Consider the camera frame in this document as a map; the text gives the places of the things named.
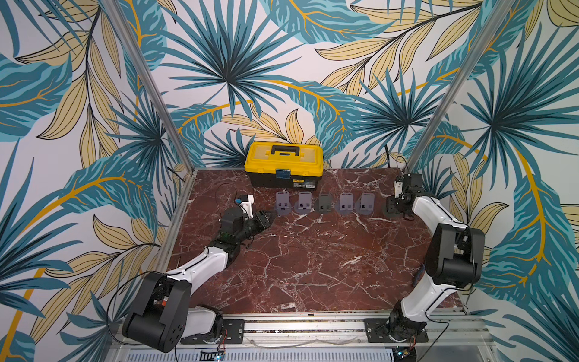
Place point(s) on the aluminium front rail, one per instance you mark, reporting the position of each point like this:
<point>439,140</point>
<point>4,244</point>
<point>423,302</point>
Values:
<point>446,327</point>

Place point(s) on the white perforated vent panel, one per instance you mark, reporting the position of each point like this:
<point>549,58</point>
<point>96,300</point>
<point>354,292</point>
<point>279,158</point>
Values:
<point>260,354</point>

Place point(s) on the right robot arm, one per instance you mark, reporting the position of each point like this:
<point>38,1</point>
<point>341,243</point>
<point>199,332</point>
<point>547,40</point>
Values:
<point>453,259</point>

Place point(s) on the right aluminium frame post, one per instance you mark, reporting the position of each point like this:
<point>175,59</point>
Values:
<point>499,12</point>

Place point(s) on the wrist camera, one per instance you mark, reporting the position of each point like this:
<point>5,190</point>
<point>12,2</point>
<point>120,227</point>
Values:
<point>399,188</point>
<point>245,202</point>

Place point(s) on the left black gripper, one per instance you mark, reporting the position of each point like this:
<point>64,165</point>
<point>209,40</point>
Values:
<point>261,218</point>

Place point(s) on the yellow black toolbox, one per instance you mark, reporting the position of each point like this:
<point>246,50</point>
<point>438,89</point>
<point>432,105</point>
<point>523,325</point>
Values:
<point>284,166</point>

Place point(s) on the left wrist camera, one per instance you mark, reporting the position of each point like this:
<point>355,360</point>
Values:
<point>245,202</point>

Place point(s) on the left aluminium frame post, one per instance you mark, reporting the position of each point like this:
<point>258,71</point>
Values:
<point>124,32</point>

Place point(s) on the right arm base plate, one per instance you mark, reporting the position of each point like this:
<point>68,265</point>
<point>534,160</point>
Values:
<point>382,330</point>

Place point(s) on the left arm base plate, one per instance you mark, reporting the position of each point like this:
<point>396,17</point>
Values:
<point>229,331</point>

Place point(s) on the dark grey stand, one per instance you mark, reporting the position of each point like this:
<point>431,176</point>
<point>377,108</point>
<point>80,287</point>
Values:
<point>390,209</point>
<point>324,204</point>

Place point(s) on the aluminium frame post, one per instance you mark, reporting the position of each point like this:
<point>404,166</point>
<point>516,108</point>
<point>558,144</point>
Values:
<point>124,32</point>
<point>499,12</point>

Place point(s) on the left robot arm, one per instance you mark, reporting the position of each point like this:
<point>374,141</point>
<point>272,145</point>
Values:
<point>159,316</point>

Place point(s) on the lavender stand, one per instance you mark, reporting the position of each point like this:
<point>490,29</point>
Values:
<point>283,205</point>
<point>366,204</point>
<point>346,203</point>
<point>304,204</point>

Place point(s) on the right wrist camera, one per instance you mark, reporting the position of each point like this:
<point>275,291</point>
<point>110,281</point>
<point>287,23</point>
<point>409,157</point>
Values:
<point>399,188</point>

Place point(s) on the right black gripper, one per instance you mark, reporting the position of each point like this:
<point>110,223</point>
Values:
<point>393,207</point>

